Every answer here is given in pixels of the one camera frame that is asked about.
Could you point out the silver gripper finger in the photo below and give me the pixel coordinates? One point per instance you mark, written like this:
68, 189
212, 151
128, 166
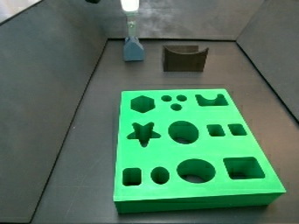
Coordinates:
131, 24

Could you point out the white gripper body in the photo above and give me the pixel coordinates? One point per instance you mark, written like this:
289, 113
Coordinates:
129, 5

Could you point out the black curved fixture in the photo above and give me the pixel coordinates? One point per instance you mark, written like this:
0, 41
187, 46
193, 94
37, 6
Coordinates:
183, 58

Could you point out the green shape sorter block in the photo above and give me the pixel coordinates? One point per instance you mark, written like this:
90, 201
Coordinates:
187, 154

